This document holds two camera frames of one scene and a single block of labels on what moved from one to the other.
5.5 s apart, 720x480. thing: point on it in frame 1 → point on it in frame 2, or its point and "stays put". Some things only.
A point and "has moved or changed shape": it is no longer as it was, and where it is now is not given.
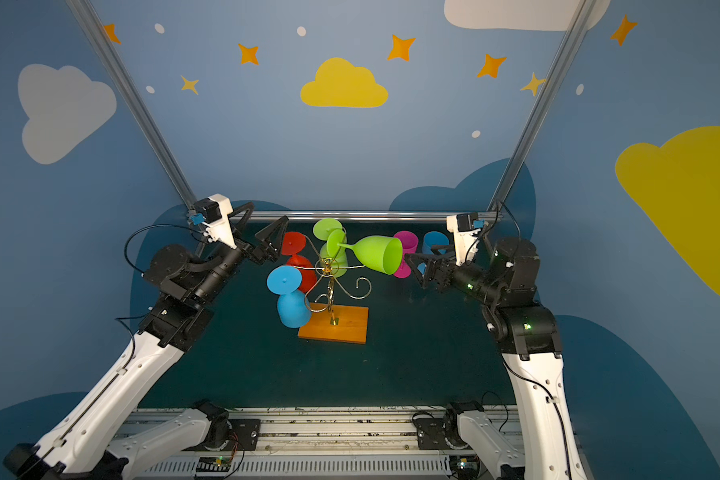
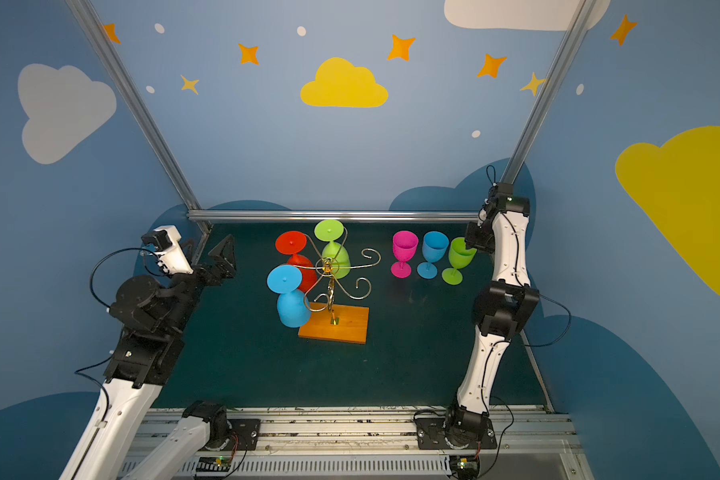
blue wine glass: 434,238 stays put
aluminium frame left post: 132,99 stays put
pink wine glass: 409,242 stays put
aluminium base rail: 318,443 stays put
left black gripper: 252,248 → 206,268
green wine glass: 381,253 has moved or changed shape
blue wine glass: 293,307 stays put
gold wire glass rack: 328,267 stays put
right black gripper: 431,273 → 478,237
